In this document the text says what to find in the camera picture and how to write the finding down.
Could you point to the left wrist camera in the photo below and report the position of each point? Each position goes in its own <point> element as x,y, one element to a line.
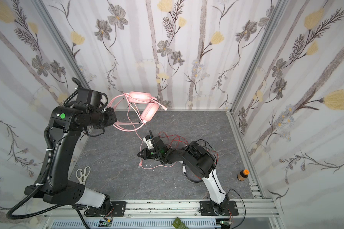
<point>90,100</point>

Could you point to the pink headset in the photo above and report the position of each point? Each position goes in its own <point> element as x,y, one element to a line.
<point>143,104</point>

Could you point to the green circuit board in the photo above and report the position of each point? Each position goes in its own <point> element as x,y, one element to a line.
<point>178,224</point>

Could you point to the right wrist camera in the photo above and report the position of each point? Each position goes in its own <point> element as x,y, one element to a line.
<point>148,141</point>

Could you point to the aluminium mounting rail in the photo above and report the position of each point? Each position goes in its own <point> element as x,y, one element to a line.
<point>160,214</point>

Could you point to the white scissors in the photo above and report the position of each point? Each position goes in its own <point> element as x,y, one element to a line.
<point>82,175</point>

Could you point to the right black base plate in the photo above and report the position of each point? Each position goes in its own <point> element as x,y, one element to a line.
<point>209,208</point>

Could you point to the small brown orange-capped bottle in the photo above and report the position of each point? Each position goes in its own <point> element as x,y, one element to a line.
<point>243,175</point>

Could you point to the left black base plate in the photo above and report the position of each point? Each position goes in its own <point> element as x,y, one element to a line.
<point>118,209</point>

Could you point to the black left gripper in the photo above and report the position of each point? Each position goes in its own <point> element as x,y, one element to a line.
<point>109,117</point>

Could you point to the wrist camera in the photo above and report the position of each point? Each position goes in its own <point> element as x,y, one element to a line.
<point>90,100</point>
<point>148,141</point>

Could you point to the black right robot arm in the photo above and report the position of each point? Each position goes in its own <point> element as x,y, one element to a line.
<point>202,161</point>

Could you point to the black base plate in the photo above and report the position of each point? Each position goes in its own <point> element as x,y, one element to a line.
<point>209,208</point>
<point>118,209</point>

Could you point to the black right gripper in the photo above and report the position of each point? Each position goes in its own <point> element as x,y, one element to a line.
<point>151,153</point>

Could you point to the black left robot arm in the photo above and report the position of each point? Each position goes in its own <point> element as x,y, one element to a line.
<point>81,110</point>

